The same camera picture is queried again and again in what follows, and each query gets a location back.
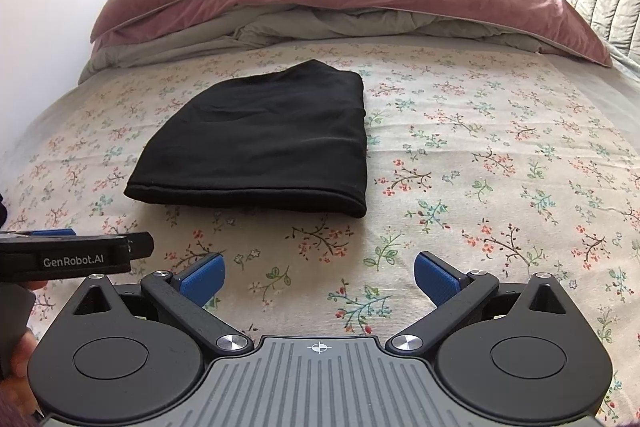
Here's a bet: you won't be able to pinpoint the person's maroon clothing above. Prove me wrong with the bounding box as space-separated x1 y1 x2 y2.
0 399 43 427

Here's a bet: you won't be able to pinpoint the black pants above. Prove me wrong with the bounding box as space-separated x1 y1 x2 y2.
124 59 369 219

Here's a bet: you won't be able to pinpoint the person's left hand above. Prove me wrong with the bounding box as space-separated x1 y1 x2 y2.
9 332 40 410

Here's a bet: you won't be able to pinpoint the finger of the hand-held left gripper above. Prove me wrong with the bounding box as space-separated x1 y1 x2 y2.
125 232 154 259
0 229 78 240

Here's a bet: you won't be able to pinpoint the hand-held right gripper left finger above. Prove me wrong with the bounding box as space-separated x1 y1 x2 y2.
72 252 252 354

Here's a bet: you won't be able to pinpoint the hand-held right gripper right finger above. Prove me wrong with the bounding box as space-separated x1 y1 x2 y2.
390 252 568 352

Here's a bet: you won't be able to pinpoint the floral bed sheet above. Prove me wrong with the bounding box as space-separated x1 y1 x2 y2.
0 42 640 427

